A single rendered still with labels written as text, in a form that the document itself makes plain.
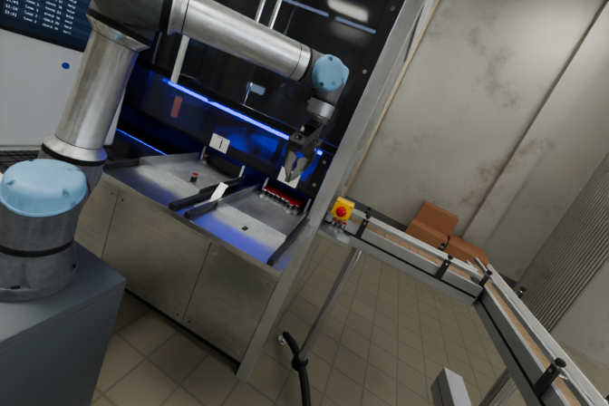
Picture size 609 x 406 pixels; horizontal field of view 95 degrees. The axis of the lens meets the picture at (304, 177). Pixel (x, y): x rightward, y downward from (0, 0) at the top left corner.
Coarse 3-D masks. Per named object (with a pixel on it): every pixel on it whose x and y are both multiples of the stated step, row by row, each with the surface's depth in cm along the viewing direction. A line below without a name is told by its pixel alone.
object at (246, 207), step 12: (240, 192) 109; (252, 192) 122; (228, 204) 102; (240, 204) 106; (252, 204) 110; (264, 204) 115; (240, 216) 93; (252, 216) 101; (264, 216) 105; (276, 216) 109; (288, 216) 114; (300, 216) 119; (264, 228) 92; (276, 228) 99; (288, 228) 103; (276, 240) 91
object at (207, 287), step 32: (96, 192) 143; (128, 192) 138; (96, 224) 146; (128, 224) 141; (160, 224) 135; (128, 256) 144; (160, 256) 138; (192, 256) 133; (224, 256) 128; (128, 288) 147; (160, 288) 141; (192, 288) 136; (224, 288) 131; (256, 288) 126; (192, 320) 139; (224, 320) 133; (256, 320) 129; (224, 352) 136
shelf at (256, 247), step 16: (112, 176) 88; (128, 176) 92; (144, 176) 97; (144, 192) 87; (160, 192) 91; (176, 192) 95; (224, 192) 111; (160, 208) 84; (192, 224) 82; (208, 224) 85; (224, 224) 88; (240, 224) 92; (224, 240) 80; (240, 240) 83; (256, 240) 87; (272, 240) 91; (304, 240) 102; (256, 256) 79; (288, 256) 86; (272, 272) 77
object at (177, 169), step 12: (156, 156) 108; (168, 156) 114; (180, 156) 121; (192, 156) 129; (144, 168) 101; (156, 168) 100; (168, 168) 110; (180, 168) 115; (192, 168) 120; (204, 168) 126; (168, 180) 99; (180, 180) 98; (204, 180) 113; (216, 180) 118; (228, 180) 115; (240, 180) 126; (192, 192) 97
